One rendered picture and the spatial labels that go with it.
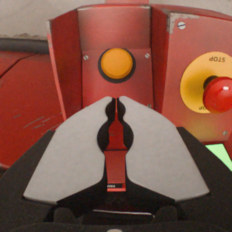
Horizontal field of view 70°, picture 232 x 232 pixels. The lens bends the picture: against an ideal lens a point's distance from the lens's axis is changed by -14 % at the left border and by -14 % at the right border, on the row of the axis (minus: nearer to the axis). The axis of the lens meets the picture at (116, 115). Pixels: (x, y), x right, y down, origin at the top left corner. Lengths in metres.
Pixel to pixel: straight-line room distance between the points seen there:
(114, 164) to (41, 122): 0.25
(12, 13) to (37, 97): 0.67
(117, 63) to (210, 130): 0.14
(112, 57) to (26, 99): 0.32
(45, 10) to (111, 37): 0.78
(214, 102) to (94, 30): 0.16
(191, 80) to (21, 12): 0.96
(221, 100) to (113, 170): 0.13
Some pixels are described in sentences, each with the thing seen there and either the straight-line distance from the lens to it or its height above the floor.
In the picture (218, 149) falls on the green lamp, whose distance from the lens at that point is 0.25.
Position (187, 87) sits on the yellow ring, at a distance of 0.19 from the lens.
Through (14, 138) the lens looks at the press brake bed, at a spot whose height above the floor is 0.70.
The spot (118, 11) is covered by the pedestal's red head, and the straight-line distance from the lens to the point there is 0.24.
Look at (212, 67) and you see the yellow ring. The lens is 0.20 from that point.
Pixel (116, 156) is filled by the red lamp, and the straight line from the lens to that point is 0.22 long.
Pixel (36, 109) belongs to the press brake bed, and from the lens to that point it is 0.46.
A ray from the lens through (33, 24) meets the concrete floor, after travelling 1.04.
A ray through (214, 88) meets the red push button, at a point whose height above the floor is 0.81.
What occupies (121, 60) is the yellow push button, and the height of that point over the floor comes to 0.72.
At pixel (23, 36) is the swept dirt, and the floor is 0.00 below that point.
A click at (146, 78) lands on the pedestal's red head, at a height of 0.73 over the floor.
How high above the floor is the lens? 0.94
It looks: 53 degrees down
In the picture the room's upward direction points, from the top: 180 degrees clockwise
